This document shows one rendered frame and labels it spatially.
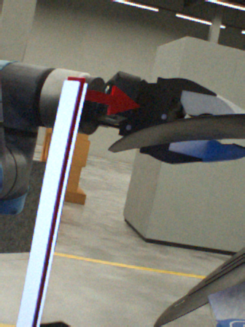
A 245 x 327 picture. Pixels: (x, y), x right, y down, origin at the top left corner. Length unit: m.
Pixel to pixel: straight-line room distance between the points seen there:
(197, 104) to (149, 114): 0.05
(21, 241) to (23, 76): 1.96
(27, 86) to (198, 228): 6.25
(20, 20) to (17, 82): 4.15
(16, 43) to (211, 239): 3.32
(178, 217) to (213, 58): 1.76
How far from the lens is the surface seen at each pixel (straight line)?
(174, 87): 0.72
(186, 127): 0.55
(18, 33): 4.91
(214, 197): 6.96
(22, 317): 0.53
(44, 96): 0.76
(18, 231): 2.68
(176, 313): 0.81
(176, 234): 6.92
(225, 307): 0.67
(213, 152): 0.70
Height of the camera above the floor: 1.16
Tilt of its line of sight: 3 degrees down
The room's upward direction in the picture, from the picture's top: 12 degrees clockwise
